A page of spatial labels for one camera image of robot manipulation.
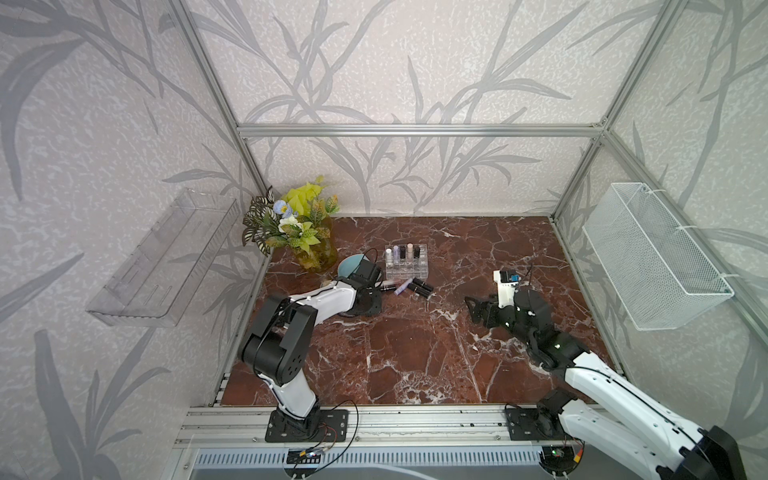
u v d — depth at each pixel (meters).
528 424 0.72
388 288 0.99
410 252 0.99
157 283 0.68
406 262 1.05
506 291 0.70
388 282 1.00
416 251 1.01
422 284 0.99
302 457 0.70
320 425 0.72
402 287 0.99
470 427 0.75
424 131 0.96
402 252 0.99
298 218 0.90
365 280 0.75
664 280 0.60
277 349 0.47
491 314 0.69
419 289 0.99
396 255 1.00
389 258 1.02
